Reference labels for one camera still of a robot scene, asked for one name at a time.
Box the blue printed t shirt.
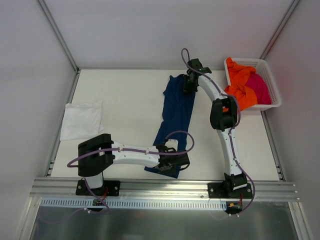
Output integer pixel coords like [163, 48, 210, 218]
[143, 74, 198, 179]

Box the orange t shirt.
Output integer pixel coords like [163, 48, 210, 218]
[224, 57, 258, 111]

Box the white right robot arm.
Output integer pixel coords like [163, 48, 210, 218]
[183, 58, 248, 198]

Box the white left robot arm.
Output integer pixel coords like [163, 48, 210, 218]
[77, 133, 190, 195]

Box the white plastic basket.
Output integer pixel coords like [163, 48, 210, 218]
[224, 57, 281, 111]

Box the pink t shirt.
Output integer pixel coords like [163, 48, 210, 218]
[245, 73, 272, 105]

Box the folded white t shirt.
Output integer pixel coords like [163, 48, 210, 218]
[60, 100, 105, 141]

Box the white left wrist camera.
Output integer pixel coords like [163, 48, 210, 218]
[165, 139, 179, 152]

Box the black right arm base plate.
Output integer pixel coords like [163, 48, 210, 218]
[207, 182, 253, 199]

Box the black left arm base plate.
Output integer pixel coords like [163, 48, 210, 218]
[75, 179, 121, 197]

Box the aluminium mounting rail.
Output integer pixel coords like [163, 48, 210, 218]
[29, 177, 301, 202]

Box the white slotted cable duct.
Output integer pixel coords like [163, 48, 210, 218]
[40, 197, 227, 211]

